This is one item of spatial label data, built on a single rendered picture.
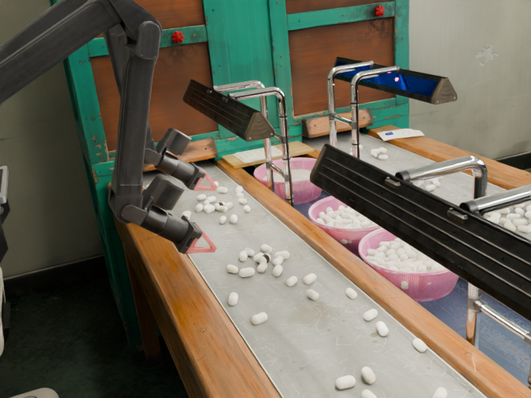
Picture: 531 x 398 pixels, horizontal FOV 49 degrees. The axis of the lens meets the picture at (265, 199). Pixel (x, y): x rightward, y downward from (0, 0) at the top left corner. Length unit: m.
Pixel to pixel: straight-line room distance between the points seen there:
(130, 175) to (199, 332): 0.36
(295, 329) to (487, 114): 3.01
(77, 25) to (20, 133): 1.84
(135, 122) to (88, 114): 0.91
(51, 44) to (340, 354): 0.79
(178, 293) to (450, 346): 0.60
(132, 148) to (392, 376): 0.68
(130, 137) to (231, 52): 1.06
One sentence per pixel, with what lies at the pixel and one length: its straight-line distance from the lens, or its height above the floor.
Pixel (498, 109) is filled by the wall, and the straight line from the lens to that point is 4.09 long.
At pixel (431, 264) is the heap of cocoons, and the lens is 1.45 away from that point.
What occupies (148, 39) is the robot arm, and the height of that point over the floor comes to 1.33.
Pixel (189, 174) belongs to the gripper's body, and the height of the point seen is 0.89.
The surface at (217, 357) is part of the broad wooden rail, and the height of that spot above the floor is 0.76.
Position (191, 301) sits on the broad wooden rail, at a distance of 1.31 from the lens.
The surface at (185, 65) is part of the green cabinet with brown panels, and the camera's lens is 2.18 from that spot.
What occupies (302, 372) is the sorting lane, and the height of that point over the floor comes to 0.74.
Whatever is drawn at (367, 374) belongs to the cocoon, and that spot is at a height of 0.76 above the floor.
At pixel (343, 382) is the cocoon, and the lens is 1.05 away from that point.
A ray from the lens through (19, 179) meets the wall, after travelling 3.02.
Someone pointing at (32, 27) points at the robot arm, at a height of 1.35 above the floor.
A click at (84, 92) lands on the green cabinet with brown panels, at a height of 1.10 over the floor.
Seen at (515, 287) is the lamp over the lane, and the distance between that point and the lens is 0.72.
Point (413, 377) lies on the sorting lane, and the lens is 1.10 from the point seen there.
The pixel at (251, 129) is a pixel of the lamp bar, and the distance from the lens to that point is 1.43.
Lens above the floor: 1.43
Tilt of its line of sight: 21 degrees down
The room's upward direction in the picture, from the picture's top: 6 degrees counter-clockwise
